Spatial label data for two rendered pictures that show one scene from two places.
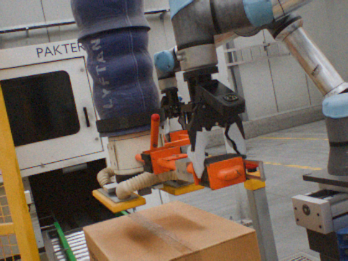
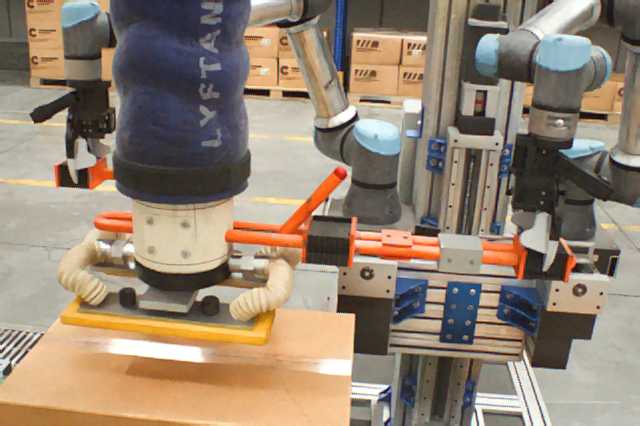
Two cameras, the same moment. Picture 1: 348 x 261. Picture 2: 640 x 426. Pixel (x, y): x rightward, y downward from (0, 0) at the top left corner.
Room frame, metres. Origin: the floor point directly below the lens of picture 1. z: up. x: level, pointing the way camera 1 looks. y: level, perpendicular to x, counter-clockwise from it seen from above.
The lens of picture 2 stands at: (0.77, 0.99, 1.64)
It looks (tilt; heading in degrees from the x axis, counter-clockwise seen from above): 21 degrees down; 295
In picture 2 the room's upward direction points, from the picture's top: 3 degrees clockwise
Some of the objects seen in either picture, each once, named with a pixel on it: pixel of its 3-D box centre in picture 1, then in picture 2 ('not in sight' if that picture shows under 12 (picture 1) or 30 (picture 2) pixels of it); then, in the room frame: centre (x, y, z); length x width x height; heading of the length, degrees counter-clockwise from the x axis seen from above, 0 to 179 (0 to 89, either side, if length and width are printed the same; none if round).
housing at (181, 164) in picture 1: (193, 168); (458, 253); (0.97, -0.03, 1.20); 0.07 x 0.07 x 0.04; 20
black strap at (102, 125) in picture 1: (131, 119); (182, 161); (1.41, 0.12, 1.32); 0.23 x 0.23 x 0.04
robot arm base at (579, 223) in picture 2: not in sight; (568, 210); (0.83, -0.69, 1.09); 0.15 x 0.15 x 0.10
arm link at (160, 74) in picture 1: (164, 64); (83, 30); (1.75, -0.03, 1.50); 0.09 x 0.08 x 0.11; 59
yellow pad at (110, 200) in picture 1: (115, 192); (168, 307); (1.37, 0.22, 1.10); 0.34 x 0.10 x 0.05; 20
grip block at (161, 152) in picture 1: (162, 159); (329, 239); (1.17, 0.04, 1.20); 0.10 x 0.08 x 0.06; 110
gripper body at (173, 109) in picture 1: (172, 103); (89, 108); (1.75, -0.03, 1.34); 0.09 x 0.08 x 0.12; 21
